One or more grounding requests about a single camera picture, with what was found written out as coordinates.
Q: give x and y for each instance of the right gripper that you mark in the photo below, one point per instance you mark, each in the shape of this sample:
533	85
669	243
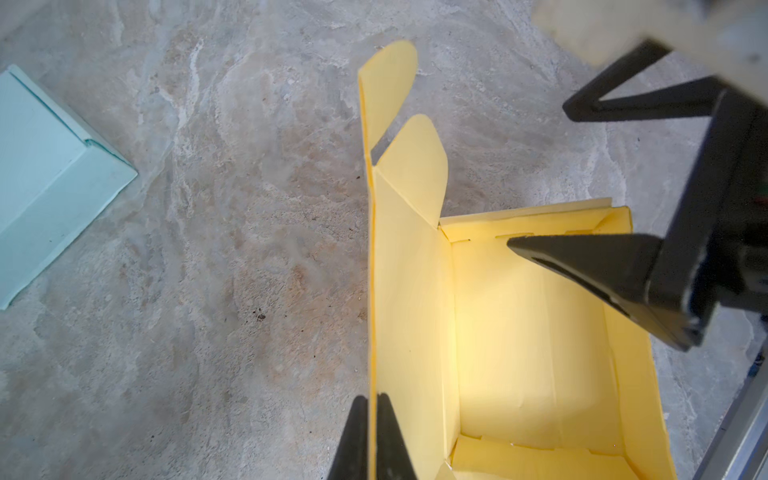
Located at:
715	250

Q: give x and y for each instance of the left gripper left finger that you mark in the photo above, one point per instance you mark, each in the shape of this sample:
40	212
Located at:
351	458

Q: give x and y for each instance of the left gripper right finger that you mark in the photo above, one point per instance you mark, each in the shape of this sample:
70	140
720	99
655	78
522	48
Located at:
392	458

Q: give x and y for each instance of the yellow paper box stack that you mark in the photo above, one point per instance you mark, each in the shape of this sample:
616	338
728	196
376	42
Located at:
497	368

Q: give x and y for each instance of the light blue paper box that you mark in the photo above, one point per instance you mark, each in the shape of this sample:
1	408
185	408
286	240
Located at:
57	175

